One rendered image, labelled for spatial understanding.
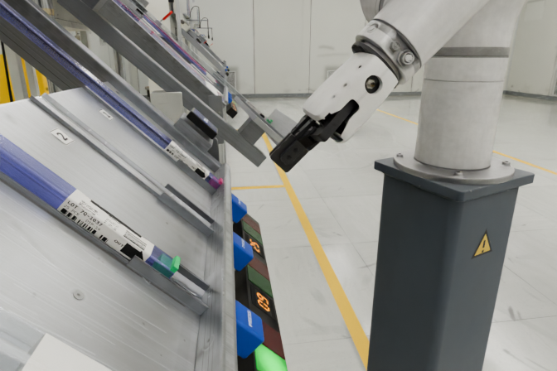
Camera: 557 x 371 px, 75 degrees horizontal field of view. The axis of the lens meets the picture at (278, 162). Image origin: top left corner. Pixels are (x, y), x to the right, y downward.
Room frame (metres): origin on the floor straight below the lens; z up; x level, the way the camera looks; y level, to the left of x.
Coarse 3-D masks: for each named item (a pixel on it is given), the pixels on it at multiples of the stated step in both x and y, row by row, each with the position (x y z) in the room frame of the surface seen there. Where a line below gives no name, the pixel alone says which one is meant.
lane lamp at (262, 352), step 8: (256, 352) 0.22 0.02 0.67; (264, 352) 0.23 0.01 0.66; (272, 352) 0.24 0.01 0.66; (256, 360) 0.22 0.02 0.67; (264, 360) 0.22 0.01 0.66; (272, 360) 0.23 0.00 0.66; (280, 360) 0.24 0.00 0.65; (264, 368) 0.21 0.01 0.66; (272, 368) 0.22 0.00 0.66; (280, 368) 0.23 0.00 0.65
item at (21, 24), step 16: (0, 0) 0.40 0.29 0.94; (16, 16) 0.40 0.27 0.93; (32, 32) 0.40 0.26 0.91; (48, 48) 0.40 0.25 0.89; (64, 64) 0.40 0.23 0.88; (80, 80) 0.41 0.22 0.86; (96, 80) 0.41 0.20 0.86; (112, 96) 0.41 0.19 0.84; (128, 112) 0.41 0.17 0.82; (144, 128) 0.42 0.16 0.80; (160, 144) 0.42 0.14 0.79; (208, 176) 0.42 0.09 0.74
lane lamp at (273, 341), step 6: (264, 324) 0.27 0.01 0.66; (264, 330) 0.26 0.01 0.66; (270, 330) 0.26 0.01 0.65; (264, 336) 0.25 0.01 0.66; (270, 336) 0.26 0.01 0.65; (276, 336) 0.26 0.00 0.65; (264, 342) 0.24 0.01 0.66; (270, 342) 0.25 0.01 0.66; (276, 342) 0.25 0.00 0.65; (270, 348) 0.24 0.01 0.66; (276, 348) 0.25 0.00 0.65; (282, 348) 0.25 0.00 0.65; (282, 354) 0.24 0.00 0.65
